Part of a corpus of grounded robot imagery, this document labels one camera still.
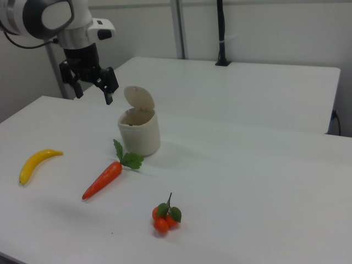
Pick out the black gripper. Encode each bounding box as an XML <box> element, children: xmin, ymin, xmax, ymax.
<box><xmin>59</xmin><ymin>43</ymin><xmax>119</xmax><ymax>106</ymax></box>

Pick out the cream hinged bin lid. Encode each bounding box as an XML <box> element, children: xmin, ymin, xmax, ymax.
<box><xmin>123</xmin><ymin>85</ymin><xmax>155</xmax><ymax>112</ymax></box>

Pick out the cream round garbage bin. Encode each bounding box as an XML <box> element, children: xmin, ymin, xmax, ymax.
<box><xmin>117</xmin><ymin>107</ymin><xmax>161</xmax><ymax>157</ymax></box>

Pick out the orange toy carrot with leaves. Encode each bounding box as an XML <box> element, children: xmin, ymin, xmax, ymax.
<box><xmin>81</xmin><ymin>139</ymin><xmax>145</xmax><ymax>200</ymax></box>

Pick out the yellow toy banana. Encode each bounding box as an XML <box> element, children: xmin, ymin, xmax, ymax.
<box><xmin>19</xmin><ymin>148</ymin><xmax>64</xmax><ymax>186</ymax></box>

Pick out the black pole with base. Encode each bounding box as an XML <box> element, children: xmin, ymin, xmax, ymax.
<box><xmin>214</xmin><ymin>0</ymin><xmax>232</xmax><ymax>67</ymax></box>

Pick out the white table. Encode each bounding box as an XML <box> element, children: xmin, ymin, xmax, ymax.
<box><xmin>79</xmin><ymin>57</ymin><xmax>341</xmax><ymax>135</ymax></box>

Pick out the toy tangerine bunch with leaves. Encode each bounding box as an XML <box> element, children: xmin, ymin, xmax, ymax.
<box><xmin>152</xmin><ymin>192</ymin><xmax>183</xmax><ymax>234</ymax></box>

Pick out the thin grey metal post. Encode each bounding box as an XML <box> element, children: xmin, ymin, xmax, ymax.
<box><xmin>45</xmin><ymin>43</ymin><xmax>69</xmax><ymax>99</ymax></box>

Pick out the grey wall profile post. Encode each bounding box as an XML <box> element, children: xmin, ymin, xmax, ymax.
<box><xmin>169</xmin><ymin>0</ymin><xmax>189</xmax><ymax>60</ymax></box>

